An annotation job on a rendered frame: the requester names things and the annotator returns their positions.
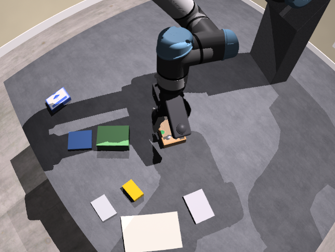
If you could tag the yellow rectangular block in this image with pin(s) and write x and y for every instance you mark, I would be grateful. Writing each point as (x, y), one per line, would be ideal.
(133, 191)

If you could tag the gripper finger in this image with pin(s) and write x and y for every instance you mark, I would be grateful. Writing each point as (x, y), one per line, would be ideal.
(157, 119)
(188, 109)

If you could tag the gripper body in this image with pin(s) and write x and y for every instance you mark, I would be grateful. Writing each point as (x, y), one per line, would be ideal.
(157, 95)

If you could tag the wooden ball-in-hole puzzle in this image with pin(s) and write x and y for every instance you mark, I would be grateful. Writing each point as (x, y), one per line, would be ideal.
(166, 136)

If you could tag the green rectangular box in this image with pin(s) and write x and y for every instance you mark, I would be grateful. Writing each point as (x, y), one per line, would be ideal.
(115, 137)

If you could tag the white flat rectangular card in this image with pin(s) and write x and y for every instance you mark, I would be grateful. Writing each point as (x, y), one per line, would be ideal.
(198, 206)

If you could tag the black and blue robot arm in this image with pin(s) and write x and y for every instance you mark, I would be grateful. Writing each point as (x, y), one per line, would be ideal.
(197, 41)

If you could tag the blue flat square pad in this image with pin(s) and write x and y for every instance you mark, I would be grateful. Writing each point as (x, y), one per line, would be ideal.
(80, 140)

